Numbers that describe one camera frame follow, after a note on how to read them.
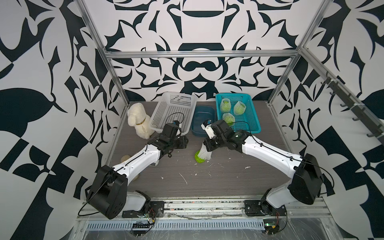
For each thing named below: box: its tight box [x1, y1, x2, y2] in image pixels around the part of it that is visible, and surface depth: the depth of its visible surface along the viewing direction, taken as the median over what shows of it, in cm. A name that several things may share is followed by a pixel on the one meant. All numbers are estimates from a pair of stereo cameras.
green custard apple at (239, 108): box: [234, 101, 246, 115], surface depth 111 cm
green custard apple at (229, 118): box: [223, 113, 235, 127], surface depth 104 cm
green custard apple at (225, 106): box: [221, 101, 231, 113], surface depth 111 cm
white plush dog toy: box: [127, 102, 155, 140], surface depth 93 cm
